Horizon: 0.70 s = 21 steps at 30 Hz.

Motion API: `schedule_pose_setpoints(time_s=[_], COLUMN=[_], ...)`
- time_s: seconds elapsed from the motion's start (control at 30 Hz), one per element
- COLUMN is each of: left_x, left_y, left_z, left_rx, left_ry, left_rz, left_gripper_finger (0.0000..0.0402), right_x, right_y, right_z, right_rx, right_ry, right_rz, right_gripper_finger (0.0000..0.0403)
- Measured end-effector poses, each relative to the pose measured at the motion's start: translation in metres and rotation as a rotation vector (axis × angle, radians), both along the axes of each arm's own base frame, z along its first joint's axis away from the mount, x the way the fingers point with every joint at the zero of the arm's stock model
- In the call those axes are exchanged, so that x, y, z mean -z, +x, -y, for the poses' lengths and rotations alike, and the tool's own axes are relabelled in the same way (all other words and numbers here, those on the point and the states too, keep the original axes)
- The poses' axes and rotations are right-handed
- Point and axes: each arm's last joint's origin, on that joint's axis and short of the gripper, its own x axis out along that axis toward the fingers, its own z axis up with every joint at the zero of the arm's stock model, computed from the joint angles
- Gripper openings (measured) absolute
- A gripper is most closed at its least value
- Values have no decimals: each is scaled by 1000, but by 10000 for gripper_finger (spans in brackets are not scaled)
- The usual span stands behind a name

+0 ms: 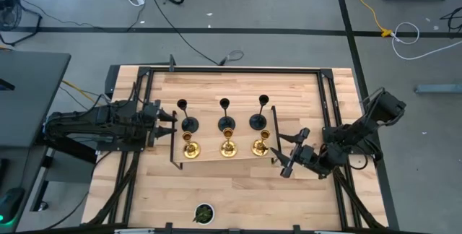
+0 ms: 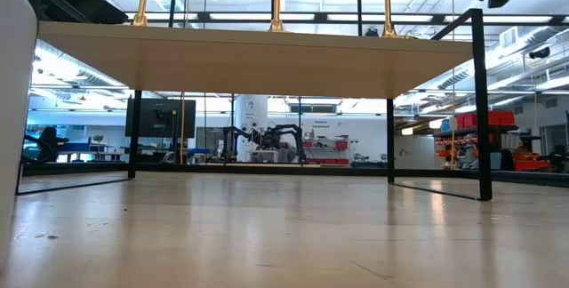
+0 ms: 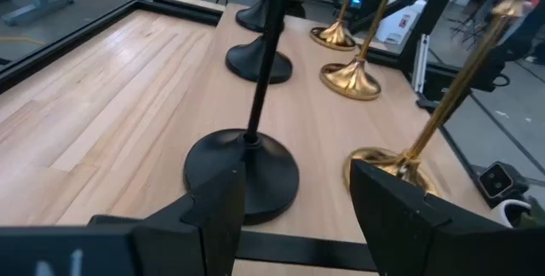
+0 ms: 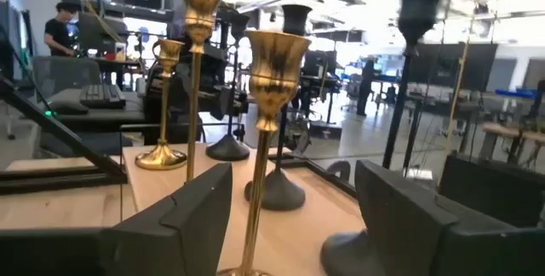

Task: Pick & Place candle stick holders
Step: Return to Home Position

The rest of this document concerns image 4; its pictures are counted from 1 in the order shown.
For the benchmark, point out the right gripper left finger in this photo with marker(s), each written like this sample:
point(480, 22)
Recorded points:
point(191, 233)

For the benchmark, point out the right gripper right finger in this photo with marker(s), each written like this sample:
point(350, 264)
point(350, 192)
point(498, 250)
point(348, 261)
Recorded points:
point(409, 233)

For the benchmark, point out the short gold candlestick holder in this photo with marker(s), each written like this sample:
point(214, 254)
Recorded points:
point(162, 159)

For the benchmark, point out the black candlestick holder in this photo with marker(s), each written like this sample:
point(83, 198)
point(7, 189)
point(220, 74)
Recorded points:
point(281, 193)
point(419, 7)
point(227, 150)

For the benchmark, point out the medium gold candlestick holder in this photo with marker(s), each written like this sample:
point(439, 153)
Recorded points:
point(274, 76)

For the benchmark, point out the tall gold candlestick holder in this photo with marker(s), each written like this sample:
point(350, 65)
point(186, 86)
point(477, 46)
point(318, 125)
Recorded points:
point(199, 16)

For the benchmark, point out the black block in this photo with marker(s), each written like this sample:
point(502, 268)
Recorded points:
point(494, 191)

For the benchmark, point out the black desk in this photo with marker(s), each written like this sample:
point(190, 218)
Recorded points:
point(110, 114)

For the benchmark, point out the yellow vertical pole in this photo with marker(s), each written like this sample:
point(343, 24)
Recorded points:
point(457, 93)

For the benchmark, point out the person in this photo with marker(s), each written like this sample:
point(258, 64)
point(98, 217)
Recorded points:
point(365, 84)
point(57, 33)

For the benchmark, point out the black keyboard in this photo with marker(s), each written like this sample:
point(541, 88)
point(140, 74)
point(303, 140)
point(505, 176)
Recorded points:
point(102, 96)

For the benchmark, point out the large black monitor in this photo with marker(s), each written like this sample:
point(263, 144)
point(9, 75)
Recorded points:
point(481, 67)

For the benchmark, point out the grey mesh office chair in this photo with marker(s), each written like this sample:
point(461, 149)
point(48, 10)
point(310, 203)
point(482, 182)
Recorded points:
point(64, 76)

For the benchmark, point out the small desk monitor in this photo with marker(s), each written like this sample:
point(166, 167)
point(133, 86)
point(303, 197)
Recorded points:
point(100, 33)

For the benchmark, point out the black table border rail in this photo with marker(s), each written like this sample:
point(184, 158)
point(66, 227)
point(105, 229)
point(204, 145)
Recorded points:
point(332, 174)

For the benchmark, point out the black rig frame strut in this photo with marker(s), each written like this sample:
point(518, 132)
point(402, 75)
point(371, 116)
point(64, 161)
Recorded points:
point(64, 133)

